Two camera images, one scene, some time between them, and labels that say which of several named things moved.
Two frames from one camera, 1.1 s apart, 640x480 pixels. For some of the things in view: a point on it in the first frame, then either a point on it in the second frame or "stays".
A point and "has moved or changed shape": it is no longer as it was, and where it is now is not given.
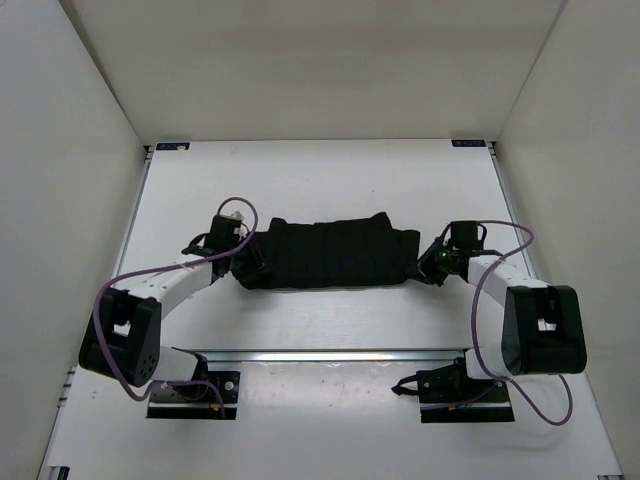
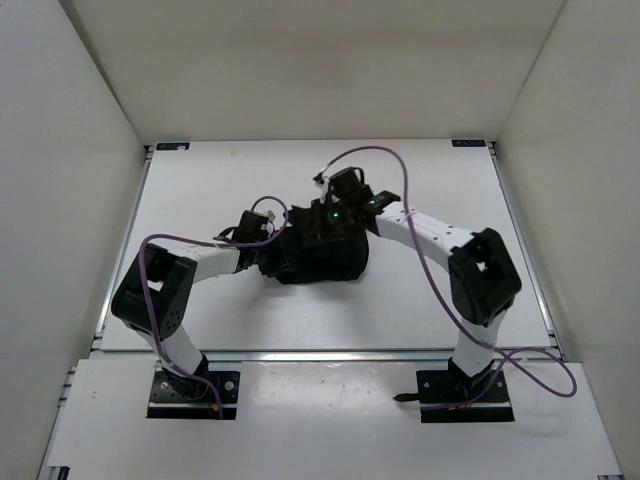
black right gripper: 425,271 to 318,215
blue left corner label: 173,146 stays
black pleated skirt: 345,252 has moved or changed shape
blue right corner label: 469,143 stays
